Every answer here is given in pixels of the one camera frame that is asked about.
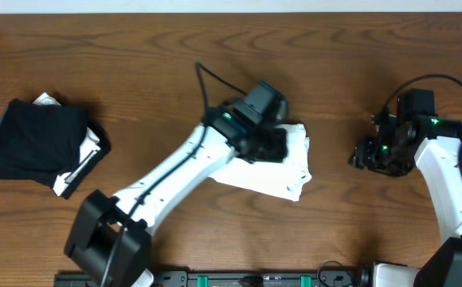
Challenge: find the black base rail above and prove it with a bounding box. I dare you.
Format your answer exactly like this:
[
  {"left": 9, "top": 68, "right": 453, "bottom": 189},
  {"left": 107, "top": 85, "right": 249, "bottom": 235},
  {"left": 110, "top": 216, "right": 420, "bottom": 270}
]
[{"left": 152, "top": 270, "right": 359, "bottom": 287}]

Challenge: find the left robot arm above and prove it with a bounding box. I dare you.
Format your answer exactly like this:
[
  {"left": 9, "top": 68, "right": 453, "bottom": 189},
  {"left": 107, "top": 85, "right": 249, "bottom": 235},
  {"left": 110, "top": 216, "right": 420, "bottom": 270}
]
[{"left": 65, "top": 103, "right": 288, "bottom": 286}]

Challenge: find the white Puma t-shirt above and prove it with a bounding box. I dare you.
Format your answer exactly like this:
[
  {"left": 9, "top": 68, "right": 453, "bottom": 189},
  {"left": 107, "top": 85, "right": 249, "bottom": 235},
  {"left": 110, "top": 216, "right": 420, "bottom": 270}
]
[{"left": 210, "top": 124, "right": 311, "bottom": 202}]

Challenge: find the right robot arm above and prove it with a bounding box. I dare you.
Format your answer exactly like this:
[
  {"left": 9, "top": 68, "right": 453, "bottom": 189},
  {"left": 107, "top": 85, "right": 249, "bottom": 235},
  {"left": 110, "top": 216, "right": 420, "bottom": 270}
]
[{"left": 350, "top": 116, "right": 462, "bottom": 286}]

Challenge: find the left black cable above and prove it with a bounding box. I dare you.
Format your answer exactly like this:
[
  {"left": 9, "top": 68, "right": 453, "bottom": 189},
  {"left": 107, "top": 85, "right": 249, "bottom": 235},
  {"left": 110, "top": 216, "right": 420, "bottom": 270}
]
[{"left": 100, "top": 61, "right": 248, "bottom": 287}]

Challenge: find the folded black white shirt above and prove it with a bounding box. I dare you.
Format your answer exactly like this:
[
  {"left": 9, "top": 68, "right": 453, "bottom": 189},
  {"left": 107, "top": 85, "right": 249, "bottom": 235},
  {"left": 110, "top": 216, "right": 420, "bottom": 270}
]
[{"left": 26, "top": 93, "right": 110, "bottom": 199}]

